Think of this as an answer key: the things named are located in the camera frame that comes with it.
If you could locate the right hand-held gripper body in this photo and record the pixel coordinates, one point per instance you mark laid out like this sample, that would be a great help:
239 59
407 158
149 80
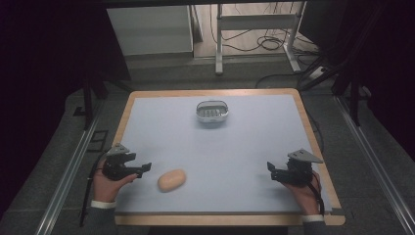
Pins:
298 169

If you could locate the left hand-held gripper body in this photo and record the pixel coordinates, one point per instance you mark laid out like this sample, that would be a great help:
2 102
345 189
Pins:
115 164

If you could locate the bread roll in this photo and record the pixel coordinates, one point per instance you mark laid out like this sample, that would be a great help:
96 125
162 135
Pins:
171 179

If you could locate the metal bowl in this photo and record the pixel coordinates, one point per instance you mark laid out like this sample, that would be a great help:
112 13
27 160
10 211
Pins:
211 111

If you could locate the person's left hand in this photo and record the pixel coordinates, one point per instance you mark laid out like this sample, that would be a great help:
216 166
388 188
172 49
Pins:
109 186

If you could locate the person's right hand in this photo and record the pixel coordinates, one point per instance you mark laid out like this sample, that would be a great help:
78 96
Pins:
304 197

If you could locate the light blue table mat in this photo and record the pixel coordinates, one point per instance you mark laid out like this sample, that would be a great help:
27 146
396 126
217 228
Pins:
215 153

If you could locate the black metal stand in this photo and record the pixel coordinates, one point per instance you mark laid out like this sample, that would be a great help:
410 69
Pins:
350 94
89 98

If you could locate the white power strip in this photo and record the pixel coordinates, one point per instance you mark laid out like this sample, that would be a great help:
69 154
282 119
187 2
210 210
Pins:
317 72

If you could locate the grey cabinet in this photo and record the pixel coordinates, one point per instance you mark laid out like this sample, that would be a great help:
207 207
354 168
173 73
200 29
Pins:
153 31

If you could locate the aluminium rail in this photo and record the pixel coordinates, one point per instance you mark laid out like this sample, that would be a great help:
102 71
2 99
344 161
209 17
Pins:
70 176
375 163

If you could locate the white metal desk frame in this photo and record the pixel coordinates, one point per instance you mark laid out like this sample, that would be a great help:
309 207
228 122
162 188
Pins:
257 23

